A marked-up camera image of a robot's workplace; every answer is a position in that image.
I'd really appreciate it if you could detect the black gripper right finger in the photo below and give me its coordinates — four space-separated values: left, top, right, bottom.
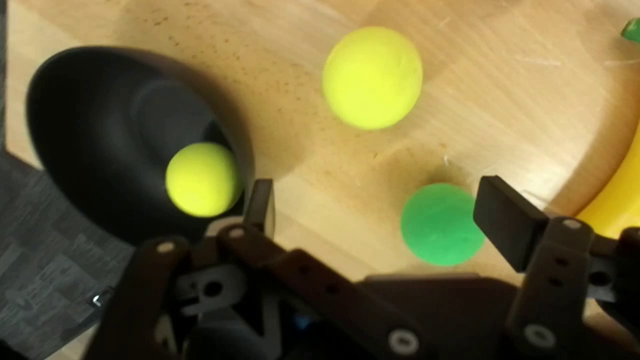
472 175 595 356

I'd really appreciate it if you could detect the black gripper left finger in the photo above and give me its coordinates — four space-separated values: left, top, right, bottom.
85 178 435 360

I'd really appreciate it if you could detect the yellow toy banana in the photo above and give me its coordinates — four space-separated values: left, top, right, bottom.
576 19 640 240

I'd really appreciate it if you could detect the bright green ball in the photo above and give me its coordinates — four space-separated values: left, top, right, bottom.
398 183 487 270

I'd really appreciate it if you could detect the yellow ball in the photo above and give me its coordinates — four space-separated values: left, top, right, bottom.
322 26 425 133

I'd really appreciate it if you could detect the black bowl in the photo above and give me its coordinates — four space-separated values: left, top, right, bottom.
24 44 257 249

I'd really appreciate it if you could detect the yellow-green toy lemon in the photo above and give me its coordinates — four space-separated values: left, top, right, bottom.
163 140 243 220

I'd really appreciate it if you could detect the white cart with wooden top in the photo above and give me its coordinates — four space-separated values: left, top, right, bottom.
2 0 640 360

